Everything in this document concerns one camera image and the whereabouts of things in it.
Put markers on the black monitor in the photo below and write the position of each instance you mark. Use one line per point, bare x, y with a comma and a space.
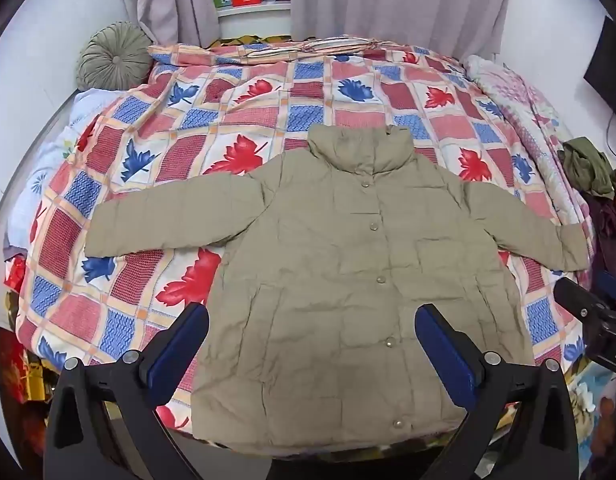
610, 65

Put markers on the leaf print checked quilt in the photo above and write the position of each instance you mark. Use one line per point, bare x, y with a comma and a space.
213, 125

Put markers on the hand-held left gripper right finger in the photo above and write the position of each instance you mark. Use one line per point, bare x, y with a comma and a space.
445, 350

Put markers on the blue floral cloth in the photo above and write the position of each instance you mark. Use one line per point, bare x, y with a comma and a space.
600, 405

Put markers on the striped folded blanket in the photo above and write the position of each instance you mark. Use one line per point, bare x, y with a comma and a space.
313, 46

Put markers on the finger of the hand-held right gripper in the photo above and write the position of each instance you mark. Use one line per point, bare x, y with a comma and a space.
575, 296
603, 286

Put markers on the red patterned cloth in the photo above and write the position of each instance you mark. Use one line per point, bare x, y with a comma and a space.
18, 370

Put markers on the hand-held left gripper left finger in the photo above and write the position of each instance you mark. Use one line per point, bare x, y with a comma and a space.
180, 340

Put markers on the olive green garment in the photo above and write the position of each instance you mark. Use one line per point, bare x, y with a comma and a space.
587, 165

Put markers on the khaki padded jacket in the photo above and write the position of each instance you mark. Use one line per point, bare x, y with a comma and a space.
338, 285

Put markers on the dark maroon cloth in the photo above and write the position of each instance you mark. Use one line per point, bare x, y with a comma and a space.
610, 240

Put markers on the round green pleated cushion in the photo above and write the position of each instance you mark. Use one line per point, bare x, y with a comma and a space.
113, 57

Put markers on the light blue floral sheet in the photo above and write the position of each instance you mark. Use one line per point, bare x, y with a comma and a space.
53, 155

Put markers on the pink floral quilt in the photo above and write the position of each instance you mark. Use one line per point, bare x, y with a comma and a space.
517, 95

